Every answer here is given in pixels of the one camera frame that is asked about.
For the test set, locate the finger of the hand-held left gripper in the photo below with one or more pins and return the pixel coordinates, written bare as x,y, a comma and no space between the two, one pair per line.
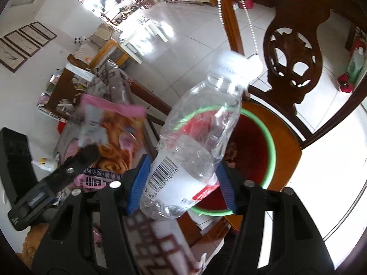
83,157

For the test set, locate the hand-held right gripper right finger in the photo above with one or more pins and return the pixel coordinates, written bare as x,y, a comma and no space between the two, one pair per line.
226,186

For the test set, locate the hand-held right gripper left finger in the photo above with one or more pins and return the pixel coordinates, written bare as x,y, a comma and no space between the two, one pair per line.
139,183

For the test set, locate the pink orange snack bag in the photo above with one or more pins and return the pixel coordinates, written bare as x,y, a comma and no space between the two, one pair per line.
114,137

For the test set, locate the red basin with green rim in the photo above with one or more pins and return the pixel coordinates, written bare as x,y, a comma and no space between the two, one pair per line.
252,149

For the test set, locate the clear plastic bottle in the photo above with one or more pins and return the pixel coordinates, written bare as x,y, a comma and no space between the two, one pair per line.
200,126

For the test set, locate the pink purple snack packet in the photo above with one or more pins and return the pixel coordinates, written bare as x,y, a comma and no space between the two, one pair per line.
97,177

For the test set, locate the white glue bottle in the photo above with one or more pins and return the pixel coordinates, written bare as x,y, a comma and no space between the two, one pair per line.
43,163

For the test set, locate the patterned tablecloth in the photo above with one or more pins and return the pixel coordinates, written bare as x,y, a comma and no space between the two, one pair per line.
149,243

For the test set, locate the dark wooden shelf unit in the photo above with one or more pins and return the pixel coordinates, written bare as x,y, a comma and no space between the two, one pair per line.
57,88

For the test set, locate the carved wooden chair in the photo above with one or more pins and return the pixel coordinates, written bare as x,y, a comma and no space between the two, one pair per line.
286,137

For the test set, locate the brown plush cloth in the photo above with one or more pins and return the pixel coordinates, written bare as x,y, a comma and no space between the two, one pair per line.
31,243

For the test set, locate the dark wooden chair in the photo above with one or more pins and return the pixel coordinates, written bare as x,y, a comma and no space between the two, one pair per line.
149,97

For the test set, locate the white ribbed stack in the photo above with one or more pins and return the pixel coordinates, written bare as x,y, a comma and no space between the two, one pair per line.
86,51

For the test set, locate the light wooden cabinet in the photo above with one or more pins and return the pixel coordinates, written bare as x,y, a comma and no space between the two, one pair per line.
106,48

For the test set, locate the panda toy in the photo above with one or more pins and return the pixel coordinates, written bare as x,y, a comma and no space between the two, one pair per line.
77,40

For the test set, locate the white low table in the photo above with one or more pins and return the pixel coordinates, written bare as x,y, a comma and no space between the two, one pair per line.
129,45

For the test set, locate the cardboard box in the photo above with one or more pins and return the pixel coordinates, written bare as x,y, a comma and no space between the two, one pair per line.
103,33

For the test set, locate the white stool with patterned top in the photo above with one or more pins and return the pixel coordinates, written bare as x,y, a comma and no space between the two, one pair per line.
152,27

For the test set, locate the small bicycle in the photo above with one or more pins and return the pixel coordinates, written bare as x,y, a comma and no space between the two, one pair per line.
126,13

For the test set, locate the red slipper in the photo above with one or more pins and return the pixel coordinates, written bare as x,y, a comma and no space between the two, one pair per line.
347,88
342,78

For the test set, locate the green plastic bottle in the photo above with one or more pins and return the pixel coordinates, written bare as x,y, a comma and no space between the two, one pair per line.
355,63

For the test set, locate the red bucket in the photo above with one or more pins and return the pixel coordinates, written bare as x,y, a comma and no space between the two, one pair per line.
246,3

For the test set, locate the red fire extinguisher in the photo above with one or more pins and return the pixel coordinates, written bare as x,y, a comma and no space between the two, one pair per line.
358,43

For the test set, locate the framed wall picture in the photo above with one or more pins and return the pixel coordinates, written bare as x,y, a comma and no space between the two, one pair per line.
43,30
33,37
20,45
8,56

